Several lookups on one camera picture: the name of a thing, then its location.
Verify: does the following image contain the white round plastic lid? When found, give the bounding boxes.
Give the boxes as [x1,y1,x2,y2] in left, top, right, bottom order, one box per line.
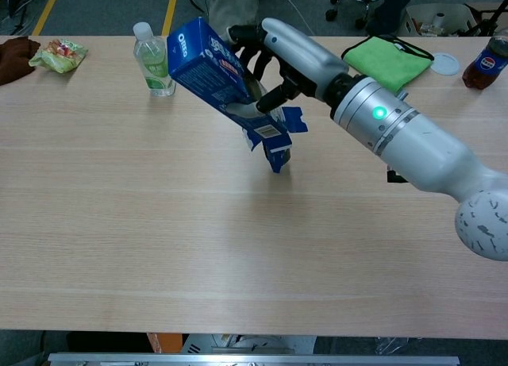
[430,52,460,76]

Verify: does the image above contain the dark trouser leg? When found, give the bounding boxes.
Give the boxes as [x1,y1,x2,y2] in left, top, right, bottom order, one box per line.
[364,0,421,36]

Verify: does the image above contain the green microfibre cloth black trim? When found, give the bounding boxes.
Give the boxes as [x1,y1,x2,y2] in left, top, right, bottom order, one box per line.
[341,34,436,94]

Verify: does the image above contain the green snack bag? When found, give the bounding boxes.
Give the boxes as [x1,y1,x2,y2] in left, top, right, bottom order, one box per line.
[28,39,89,75]

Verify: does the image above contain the black tripod stand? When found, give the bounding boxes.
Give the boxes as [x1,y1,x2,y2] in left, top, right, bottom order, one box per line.
[464,0,508,37]
[0,0,51,36]

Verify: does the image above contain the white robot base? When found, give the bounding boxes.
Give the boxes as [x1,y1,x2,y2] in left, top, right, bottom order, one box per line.
[180,333,318,355]

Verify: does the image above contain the blue Oreo cookie box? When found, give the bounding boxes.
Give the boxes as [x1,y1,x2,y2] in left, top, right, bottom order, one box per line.
[165,17,310,155]

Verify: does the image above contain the person's legs khaki trousers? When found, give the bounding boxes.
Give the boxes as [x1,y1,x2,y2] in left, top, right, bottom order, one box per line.
[186,0,264,32]

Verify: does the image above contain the clear water bottle green label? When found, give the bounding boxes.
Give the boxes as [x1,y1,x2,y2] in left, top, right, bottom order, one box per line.
[132,21,177,98]

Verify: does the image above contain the aluminium profile rail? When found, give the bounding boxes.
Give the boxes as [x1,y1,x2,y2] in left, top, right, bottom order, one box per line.
[47,352,461,366]

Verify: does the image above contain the brown cloth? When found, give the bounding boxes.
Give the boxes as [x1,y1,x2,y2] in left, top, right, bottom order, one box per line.
[0,36,41,86]

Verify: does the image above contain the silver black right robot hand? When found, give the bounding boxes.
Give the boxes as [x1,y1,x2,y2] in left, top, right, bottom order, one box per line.
[223,17,350,119]

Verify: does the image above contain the Pepsi cola bottle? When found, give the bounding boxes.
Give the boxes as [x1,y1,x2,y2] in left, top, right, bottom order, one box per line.
[462,35,508,91]

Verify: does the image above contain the orange object under table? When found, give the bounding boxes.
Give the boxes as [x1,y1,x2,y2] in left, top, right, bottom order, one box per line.
[146,333,190,354]

